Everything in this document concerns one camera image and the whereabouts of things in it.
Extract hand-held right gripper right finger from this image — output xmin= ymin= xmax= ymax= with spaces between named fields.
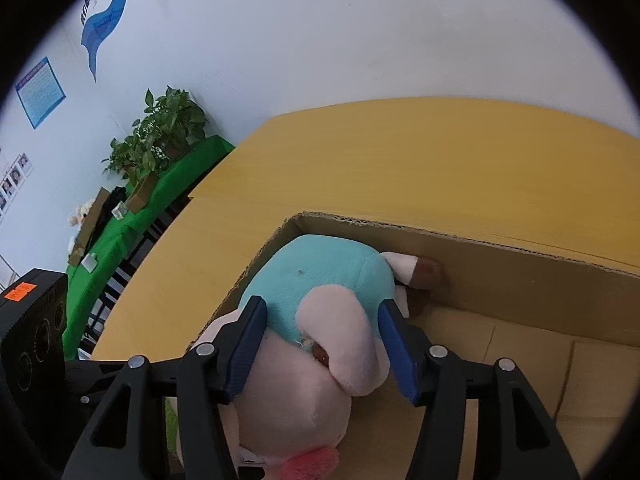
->
xmin=377 ymin=299 xmax=581 ymax=480

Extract white plush toy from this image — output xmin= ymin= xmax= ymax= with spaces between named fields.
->
xmin=69 ymin=199 xmax=95 ymax=227

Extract blue framed wall notice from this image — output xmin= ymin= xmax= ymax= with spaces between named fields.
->
xmin=15 ymin=57 xmax=67 ymax=129

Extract long brown cardboard piece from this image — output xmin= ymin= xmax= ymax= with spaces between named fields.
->
xmin=69 ymin=187 xmax=112 ymax=267

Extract blue ribbon wall decal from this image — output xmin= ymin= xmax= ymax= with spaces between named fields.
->
xmin=80 ymin=0 xmax=142 ymax=84

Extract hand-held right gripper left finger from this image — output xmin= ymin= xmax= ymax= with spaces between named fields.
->
xmin=60 ymin=296 xmax=268 ymax=480

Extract green potted plant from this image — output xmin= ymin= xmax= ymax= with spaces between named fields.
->
xmin=132 ymin=87 xmax=208 ymax=161
xmin=102 ymin=135 xmax=168 ymax=186

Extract pig plush with teal shirt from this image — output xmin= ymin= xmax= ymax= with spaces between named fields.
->
xmin=172 ymin=234 xmax=446 ymax=480

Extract small brown cardboard box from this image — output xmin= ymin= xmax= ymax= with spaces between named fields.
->
xmin=125 ymin=172 xmax=159 ymax=211

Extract wall photo board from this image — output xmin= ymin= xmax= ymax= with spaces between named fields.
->
xmin=0 ymin=151 xmax=34 ymax=227

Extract green tablecloth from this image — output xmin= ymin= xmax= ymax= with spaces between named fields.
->
xmin=65 ymin=135 xmax=236 ymax=356

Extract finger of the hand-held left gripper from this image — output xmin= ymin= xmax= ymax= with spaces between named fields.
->
xmin=64 ymin=357 xmax=132 ymax=411

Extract black chairs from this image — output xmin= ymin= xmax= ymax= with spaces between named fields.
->
xmin=87 ymin=197 xmax=192 ymax=353

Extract wooden desktop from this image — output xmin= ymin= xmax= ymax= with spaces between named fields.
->
xmin=90 ymin=96 xmax=640 ymax=361

